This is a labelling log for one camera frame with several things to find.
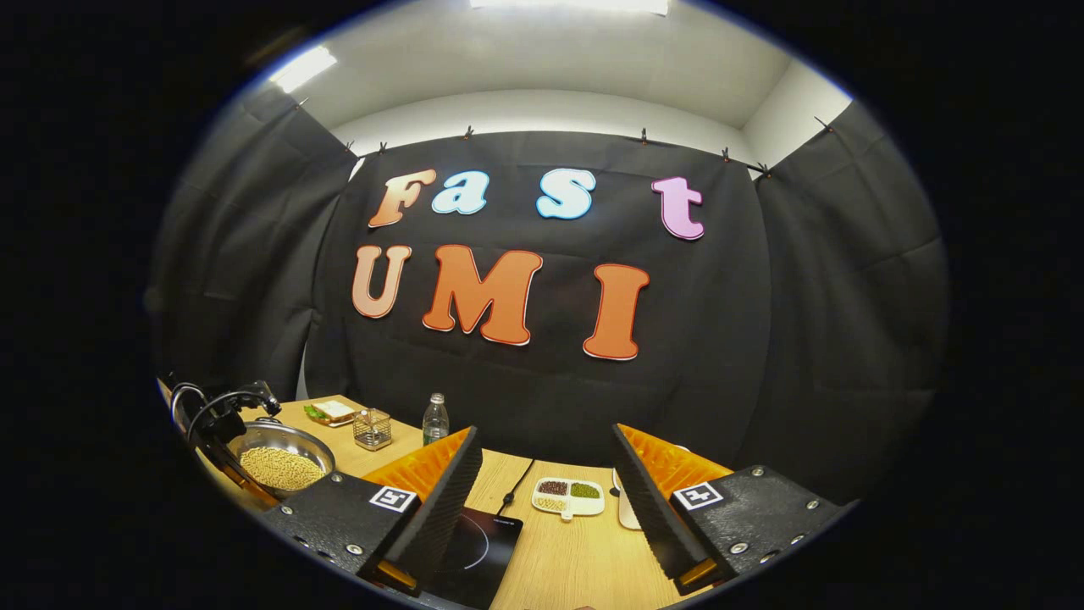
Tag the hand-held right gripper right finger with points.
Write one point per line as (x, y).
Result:
(656, 508)

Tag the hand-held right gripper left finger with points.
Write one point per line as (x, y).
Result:
(436, 508)

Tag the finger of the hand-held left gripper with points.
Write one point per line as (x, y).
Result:
(241, 487)

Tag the black induction cooktop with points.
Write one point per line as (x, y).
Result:
(478, 551)

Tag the stainless steel pot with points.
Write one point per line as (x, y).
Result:
(292, 440)

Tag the white toaster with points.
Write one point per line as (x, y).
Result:
(628, 508)

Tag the pile of soybeans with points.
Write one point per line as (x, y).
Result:
(279, 468)

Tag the clear plastic water bottle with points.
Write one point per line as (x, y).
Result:
(435, 424)

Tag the white divided bean dish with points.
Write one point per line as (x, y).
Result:
(569, 496)

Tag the sandwich with lettuce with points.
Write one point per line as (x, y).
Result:
(332, 412)

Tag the narrow ceiling light panel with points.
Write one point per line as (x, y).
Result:
(302, 68)

